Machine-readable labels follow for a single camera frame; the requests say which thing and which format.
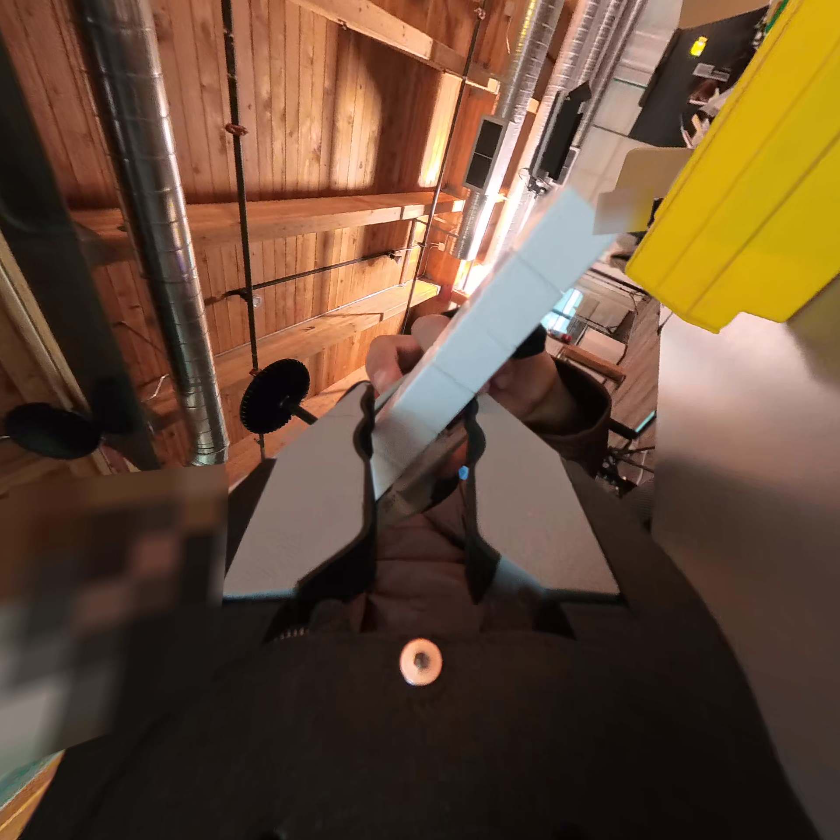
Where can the black toothed round fixture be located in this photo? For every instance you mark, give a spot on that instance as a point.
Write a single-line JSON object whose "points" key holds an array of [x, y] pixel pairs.
{"points": [[274, 395]]}

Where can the ribbed silver duct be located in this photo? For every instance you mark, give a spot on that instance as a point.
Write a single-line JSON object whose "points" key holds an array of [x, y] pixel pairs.
{"points": [[518, 79], [590, 46]]}

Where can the grey duct vent grille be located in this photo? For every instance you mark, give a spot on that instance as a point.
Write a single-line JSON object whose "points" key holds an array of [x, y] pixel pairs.
{"points": [[484, 154]]}

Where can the large smooth silver duct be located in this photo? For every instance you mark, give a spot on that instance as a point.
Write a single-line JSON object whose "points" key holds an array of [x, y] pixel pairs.
{"points": [[157, 229]]}

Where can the white segmented bar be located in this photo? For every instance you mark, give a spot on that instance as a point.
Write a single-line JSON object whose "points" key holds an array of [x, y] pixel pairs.
{"points": [[499, 321]]}

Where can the thin black ceiling pipe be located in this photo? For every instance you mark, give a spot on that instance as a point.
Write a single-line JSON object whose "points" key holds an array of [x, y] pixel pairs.
{"points": [[237, 197]]}

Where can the black hanging monitor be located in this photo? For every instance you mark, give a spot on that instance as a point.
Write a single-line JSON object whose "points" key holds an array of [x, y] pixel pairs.
{"points": [[558, 131]]}

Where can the black round ceiling fixture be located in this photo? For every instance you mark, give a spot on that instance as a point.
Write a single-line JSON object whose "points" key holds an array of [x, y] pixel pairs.
{"points": [[52, 431]]}

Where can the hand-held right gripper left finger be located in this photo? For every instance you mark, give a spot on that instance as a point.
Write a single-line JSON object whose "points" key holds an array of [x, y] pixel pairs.
{"points": [[308, 512]]}

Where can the yellow plastic bin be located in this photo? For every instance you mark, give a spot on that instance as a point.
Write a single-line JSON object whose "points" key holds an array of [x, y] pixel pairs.
{"points": [[741, 197]]}

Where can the person's brown jacket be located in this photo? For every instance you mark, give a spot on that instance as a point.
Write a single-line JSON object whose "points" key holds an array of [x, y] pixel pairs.
{"points": [[420, 577]]}

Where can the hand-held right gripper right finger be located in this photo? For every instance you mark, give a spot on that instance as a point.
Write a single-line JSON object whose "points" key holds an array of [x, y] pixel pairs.
{"points": [[538, 512]]}

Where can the person's left hand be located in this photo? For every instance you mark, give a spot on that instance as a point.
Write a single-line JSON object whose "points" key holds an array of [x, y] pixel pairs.
{"points": [[394, 358]]}

